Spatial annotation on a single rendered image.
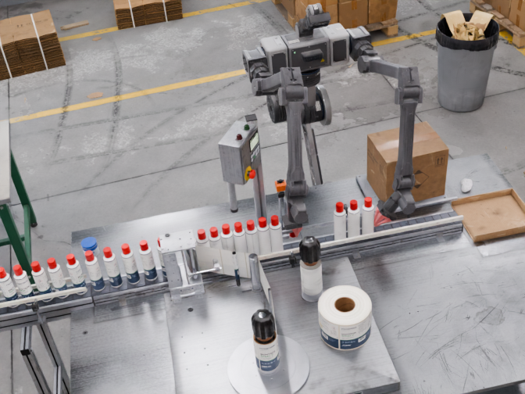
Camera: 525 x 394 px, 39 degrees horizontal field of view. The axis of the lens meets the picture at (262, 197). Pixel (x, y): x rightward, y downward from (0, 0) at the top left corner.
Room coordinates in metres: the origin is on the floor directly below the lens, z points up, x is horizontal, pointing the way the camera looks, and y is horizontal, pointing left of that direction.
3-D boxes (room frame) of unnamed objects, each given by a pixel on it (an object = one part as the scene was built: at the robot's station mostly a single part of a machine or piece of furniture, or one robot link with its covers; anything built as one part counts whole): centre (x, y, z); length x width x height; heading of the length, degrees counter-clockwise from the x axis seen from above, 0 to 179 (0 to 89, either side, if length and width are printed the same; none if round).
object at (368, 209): (2.39, -0.45, 0.98); 0.05 x 0.05 x 0.20
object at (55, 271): (2.22, 0.88, 0.98); 0.05 x 0.05 x 0.20
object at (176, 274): (2.19, 0.36, 1.01); 0.14 x 0.13 x 0.26; 98
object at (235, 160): (2.41, 0.07, 1.38); 0.17 x 0.10 x 0.19; 153
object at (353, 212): (2.38, -0.38, 0.98); 0.05 x 0.05 x 0.20
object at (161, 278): (2.34, -0.05, 0.86); 1.65 x 0.08 x 0.04; 98
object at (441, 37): (4.71, -1.58, 0.43); 0.44 x 0.43 x 0.39; 12
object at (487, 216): (2.47, -1.04, 0.85); 0.30 x 0.26 x 0.04; 98
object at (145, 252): (2.27, 0.51, 0.98); 0.05 x 0.05 x 0.20
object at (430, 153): (2.73, -0.69, 0.99); 0.30 x 0.24 x 0.27; 101
